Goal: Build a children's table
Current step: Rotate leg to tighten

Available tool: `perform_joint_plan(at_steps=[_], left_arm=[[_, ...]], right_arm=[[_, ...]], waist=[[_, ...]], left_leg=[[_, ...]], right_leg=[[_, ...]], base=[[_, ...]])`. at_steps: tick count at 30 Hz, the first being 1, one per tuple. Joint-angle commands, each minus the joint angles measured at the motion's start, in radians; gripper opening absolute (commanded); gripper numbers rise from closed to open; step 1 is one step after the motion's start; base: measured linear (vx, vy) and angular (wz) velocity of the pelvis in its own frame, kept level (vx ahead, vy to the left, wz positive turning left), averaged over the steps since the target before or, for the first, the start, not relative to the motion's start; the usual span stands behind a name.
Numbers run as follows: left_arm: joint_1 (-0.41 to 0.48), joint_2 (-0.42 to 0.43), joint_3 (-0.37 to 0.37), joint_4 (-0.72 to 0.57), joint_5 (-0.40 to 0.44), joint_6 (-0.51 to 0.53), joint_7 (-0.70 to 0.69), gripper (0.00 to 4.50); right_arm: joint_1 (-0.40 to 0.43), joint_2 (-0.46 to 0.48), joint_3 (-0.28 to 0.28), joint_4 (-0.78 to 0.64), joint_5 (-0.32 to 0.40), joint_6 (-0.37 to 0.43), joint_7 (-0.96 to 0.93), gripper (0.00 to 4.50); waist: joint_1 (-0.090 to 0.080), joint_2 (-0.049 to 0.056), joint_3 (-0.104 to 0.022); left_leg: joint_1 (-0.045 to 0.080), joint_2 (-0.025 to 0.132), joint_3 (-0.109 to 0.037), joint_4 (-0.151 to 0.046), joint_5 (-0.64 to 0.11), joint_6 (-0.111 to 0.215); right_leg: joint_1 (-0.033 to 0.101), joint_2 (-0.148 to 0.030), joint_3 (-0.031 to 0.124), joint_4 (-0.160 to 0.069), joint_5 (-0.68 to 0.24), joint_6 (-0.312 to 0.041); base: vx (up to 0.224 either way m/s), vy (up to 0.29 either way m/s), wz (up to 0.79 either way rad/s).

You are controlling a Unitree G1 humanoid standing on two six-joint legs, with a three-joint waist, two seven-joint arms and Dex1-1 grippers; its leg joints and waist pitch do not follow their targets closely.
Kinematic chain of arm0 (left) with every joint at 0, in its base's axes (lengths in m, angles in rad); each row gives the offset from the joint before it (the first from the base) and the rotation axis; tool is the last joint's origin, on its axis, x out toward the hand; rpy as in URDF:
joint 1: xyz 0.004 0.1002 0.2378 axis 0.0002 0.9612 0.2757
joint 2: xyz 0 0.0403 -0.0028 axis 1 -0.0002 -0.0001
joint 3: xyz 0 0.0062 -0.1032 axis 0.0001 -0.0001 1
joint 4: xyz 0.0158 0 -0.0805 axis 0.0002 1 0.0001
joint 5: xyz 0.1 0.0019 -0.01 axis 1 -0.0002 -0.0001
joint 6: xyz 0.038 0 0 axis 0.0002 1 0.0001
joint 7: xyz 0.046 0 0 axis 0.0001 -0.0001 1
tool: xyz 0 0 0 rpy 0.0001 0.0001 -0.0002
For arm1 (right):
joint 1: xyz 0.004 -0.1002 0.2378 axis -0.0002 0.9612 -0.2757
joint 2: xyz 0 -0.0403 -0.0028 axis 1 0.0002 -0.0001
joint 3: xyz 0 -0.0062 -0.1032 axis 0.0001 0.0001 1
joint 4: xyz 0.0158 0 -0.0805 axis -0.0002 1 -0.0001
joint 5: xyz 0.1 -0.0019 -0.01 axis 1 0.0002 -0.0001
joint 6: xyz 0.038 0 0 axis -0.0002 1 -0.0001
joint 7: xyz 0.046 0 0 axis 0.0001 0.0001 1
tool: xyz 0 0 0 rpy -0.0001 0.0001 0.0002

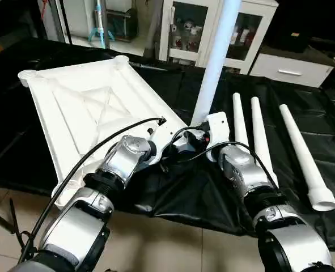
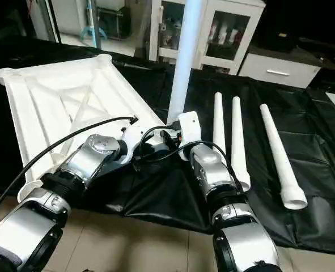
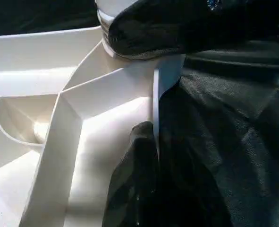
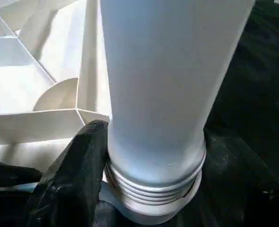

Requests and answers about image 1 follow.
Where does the black work mat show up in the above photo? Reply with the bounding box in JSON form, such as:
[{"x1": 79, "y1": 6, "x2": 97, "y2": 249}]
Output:
[{"x1": 0, "y1": 37, "x2": 335, "y2": 253}]

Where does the white plastic table top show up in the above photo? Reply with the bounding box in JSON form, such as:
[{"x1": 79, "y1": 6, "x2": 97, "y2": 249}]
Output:
[{"x1": 18, "y1": 55, "x2": 189, "y2": 211}]

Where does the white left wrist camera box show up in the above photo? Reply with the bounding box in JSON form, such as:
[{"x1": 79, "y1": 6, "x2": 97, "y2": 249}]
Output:
[{"x1": 147, "y1": 122, "x2": 178, "y2": 166}]

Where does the light blue stand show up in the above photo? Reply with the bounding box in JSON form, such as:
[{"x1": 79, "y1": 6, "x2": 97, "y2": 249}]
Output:
[{"x1": 88, "y1": 0, "x2": 116, "y2": 49}]

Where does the white plastic table leg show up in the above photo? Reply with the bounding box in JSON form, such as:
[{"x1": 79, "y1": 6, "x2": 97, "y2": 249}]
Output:
[
  {"x1": 250, "y1": 96, "x2": 280, "y2": 189},
  {"x1": 278, "y1": 104, "x2": 335, "y2": 213},
  {"x1": 190, "y1": 0, "x2": 243, "y2": 128},
  {"x1": 232, "y1": 92, "x2": 251, "y2": 148}
]

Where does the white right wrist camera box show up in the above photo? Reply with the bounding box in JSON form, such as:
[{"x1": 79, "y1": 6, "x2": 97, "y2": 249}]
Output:
[{"x1": 203, "y1": 112, "x2": 232, "y2": 163}]

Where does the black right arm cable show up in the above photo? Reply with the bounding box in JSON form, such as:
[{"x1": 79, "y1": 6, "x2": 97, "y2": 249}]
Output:
[{"x1": 160, "y1": 126, "x2": 271, "y2": 177}]

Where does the white drawer unit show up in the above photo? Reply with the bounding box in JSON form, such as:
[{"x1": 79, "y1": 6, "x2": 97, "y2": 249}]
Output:
[{"x1": 249, "y1": 53, "x2": 334, "y2": 88}]

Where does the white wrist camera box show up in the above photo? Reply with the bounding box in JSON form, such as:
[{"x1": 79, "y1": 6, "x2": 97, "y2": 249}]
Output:
[
  {"x1": 203, "y1": 112, "x2": 232, "y2": 163},
  {"x1": 147, "y1": 122, "x2": 178, "y2": 166}
]

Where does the white glass door cabinet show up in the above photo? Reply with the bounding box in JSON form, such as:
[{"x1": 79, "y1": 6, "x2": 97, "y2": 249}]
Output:
[{"x1": 159, "y1": 0, "x2": 279, "y2": 75}]

